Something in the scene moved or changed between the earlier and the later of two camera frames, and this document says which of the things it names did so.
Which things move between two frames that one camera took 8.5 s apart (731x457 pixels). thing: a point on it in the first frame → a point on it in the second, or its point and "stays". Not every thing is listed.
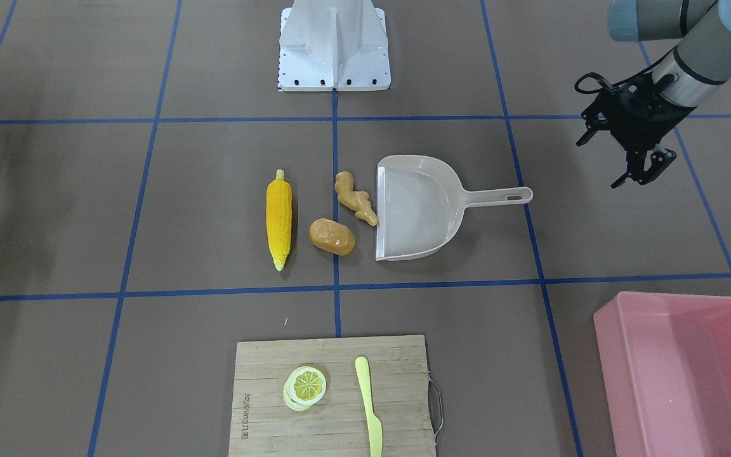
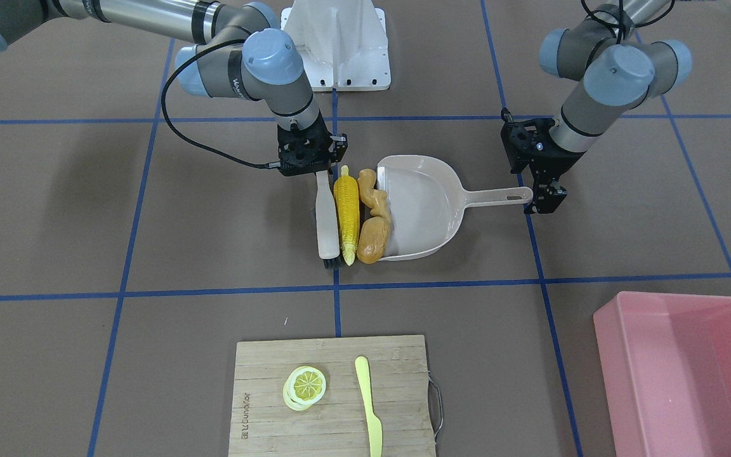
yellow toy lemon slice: [304, 386] stays
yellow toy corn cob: [279, 215] → [346, 204]
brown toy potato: [331, 237] → [374, 236]
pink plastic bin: [685, 375] stays
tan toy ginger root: [357, 201] → [375, 200]
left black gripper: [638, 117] → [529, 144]
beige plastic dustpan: [421, 205] stays
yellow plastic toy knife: [374, 424] stays
